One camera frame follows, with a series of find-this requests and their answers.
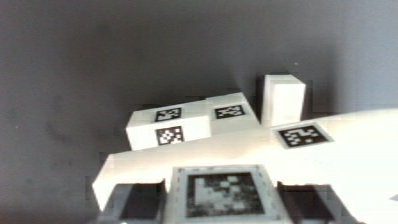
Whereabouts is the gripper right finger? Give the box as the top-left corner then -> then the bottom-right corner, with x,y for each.
277,182 -> 355,224

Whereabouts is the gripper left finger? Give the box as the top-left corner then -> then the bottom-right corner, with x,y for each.
94,182 -> 167,224

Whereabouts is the white tagged cube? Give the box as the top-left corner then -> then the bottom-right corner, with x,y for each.
163,165 -> 293,224

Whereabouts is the white chair back part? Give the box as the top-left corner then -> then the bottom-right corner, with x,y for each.
90,73 -> 398,224

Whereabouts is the white leg block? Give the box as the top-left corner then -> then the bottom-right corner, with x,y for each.
126,103 -> 211,151
206,92 -> 259,135

